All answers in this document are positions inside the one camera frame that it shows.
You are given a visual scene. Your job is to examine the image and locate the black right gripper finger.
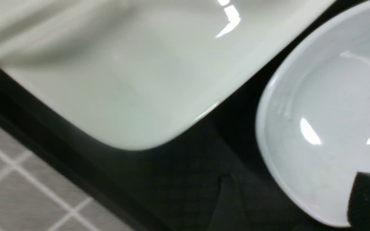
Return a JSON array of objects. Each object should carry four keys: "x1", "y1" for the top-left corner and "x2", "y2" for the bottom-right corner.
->
[{"x1": 347, "y1": 172, "x2": 370, "y2": 231}]

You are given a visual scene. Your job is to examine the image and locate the small white sauce dish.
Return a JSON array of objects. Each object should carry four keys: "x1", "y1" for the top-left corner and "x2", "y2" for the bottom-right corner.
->
[{"x1": 255, "y1": 0, "x2": 370, "y2": 228}]

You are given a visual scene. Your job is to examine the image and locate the white square rice plate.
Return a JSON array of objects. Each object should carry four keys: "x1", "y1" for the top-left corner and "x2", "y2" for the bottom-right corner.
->
[{"x1": 0, "y1": 0, "x2": 334, "y2": 150}]

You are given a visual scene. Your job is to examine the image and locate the black serving tray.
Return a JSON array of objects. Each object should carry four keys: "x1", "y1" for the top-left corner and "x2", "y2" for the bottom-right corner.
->
[{"x1": 0, "y1": 0, "x2": 362, "y2": 231}]

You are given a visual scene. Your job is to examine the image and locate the grey checked tablecloth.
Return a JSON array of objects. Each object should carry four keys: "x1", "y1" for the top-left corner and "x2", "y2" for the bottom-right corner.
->
[{"x1": 0, "y1": 128, "x2": 132, "y2": 231}]

